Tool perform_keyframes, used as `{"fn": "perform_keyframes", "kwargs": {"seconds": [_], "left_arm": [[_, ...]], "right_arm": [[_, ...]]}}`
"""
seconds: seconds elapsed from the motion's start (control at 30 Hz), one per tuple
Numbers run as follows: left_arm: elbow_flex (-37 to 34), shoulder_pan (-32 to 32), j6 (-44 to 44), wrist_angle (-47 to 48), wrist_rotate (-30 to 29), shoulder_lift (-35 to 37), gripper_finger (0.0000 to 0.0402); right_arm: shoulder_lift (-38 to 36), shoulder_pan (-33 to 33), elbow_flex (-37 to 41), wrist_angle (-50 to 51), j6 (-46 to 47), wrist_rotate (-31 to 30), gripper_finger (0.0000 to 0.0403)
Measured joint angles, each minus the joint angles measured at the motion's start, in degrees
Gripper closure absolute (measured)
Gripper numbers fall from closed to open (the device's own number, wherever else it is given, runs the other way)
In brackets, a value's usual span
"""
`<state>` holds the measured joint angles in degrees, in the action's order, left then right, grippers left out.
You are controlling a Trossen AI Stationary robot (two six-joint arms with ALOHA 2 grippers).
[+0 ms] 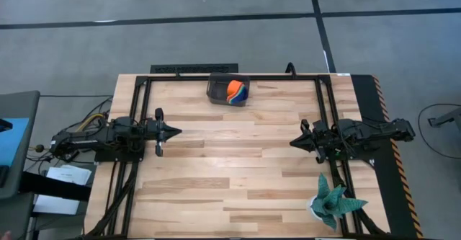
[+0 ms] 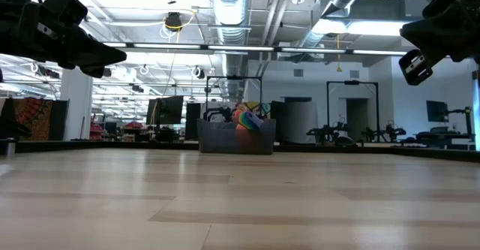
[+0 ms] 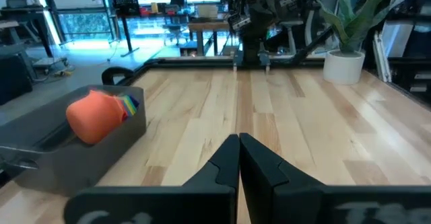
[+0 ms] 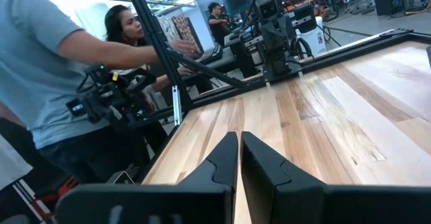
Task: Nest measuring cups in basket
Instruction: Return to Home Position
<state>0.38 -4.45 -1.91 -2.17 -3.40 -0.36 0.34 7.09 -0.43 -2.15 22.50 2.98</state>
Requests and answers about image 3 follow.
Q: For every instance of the wooden side table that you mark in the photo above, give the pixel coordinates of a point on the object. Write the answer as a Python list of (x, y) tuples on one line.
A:
[(208, 25)]

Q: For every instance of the white plant pot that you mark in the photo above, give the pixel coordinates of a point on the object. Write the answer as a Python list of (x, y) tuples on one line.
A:
[(343, 67)]

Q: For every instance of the green artificial plant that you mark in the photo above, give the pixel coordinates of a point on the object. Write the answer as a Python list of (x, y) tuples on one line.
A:
[(353, 22)]

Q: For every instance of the black aluminium table frame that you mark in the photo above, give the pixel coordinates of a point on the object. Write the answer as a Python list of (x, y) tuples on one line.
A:
[(202, 62)]

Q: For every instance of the orange measuring cup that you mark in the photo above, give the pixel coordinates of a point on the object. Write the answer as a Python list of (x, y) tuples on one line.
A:
[(94, 116)]

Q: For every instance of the black cabinet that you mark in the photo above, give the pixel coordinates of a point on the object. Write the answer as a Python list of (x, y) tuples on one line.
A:
[(13, 79)]

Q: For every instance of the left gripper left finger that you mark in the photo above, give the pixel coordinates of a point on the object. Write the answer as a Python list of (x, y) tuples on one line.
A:
[(168, 205)]

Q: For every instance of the white leaning panels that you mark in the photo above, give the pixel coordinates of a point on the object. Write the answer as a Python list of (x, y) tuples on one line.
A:
[(382, 56)]

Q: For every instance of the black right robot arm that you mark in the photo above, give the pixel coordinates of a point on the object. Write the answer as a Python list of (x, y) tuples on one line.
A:
[(256, 25)]

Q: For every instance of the dark grey plastic basket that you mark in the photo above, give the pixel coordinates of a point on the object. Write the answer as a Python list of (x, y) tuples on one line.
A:
[(84, 170)]

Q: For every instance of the indigo measuring cup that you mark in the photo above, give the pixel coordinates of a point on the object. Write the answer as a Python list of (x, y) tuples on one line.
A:
[(135, 100)]

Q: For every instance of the black standing desk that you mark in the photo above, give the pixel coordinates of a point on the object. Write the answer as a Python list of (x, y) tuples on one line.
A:
[(126, 32)]

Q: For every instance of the black shelf unit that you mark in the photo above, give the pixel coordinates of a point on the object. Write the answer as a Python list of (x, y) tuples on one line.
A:
[(414, 32)]

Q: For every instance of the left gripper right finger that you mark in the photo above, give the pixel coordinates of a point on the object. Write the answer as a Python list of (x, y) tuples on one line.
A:
[(303, 204)]

